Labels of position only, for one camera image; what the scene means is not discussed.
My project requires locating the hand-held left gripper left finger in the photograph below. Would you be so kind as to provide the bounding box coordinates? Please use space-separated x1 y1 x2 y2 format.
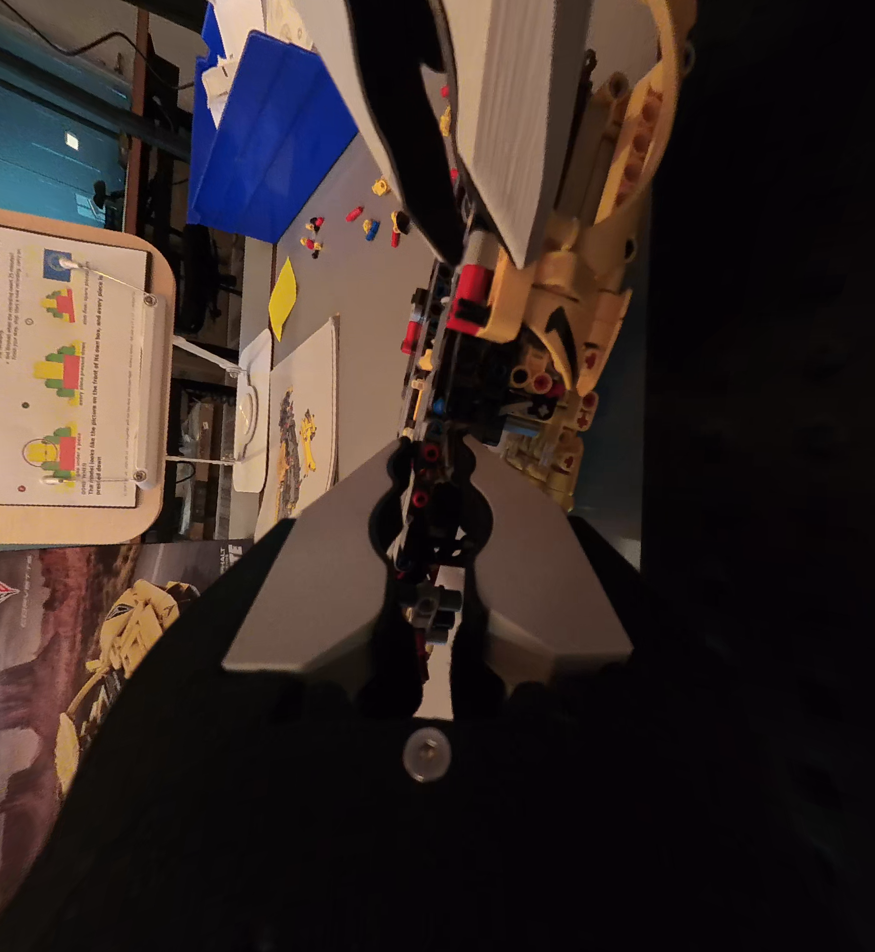
220 437 425 719

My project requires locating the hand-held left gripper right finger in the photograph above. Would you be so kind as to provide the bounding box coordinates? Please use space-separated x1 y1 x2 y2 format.
451 433 633 719

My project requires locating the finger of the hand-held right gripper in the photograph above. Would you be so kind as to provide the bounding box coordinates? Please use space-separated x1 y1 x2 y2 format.
287 0 459 263
439 0 596 270

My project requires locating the yellow toy car model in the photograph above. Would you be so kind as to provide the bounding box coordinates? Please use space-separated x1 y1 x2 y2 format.
396 0 699 670

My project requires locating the blue storage bin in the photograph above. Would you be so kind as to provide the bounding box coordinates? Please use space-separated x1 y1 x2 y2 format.
187 0 360 245

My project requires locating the crumpled white paper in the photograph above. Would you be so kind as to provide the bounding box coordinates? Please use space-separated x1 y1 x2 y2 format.
199 0 319 127

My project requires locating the scatter of small bricks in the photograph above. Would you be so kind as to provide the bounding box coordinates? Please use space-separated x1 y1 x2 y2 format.
300 177 412 261

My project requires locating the open instruction booklet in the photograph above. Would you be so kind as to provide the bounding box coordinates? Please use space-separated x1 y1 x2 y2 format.
253 316 340 544

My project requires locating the yellow paper sheet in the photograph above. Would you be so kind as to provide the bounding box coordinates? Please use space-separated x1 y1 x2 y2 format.
268 256 299 343

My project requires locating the black office chair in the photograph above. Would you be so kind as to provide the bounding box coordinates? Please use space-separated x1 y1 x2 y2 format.
181 223 238 336

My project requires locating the black pole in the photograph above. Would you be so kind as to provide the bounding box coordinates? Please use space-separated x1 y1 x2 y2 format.
0 22 193 161

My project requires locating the toy car set box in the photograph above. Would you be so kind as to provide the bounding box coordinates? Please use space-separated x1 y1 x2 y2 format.
0 539 256 946

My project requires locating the wooden board document stand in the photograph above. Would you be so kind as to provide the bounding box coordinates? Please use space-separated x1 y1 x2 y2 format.
0 201 271 547

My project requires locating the black cable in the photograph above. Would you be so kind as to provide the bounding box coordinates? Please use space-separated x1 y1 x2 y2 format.
0 0 200 94

